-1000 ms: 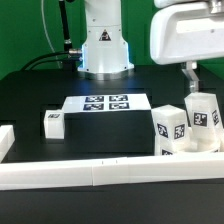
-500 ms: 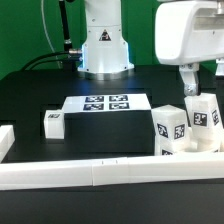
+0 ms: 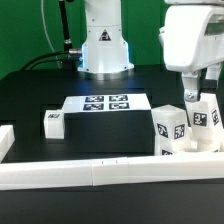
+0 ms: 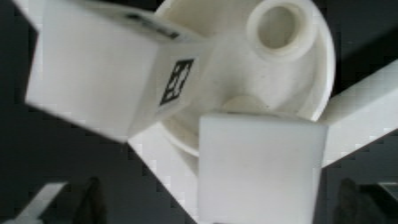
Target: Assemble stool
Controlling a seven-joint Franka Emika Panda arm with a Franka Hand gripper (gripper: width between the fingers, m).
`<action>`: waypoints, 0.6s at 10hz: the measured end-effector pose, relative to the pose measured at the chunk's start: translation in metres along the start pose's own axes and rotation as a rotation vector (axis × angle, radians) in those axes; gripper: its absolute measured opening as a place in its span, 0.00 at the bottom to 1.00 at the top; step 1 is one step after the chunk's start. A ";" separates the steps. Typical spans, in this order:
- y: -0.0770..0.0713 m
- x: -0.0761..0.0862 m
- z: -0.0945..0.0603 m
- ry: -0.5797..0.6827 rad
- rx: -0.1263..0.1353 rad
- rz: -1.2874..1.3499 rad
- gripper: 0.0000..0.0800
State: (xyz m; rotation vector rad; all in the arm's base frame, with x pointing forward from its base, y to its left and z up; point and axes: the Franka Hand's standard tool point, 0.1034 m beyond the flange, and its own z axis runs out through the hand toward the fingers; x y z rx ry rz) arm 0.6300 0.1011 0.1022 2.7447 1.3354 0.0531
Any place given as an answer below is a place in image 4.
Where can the white round stool seat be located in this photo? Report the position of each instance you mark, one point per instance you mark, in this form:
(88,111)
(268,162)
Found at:
(269,72)

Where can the white U-shaped fence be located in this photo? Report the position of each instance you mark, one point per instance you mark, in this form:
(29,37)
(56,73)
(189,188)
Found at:
(360,118)

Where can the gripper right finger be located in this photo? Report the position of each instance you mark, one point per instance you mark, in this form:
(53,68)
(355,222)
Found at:
(367,203)

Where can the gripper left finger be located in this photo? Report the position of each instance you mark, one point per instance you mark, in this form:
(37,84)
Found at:
(65,204)

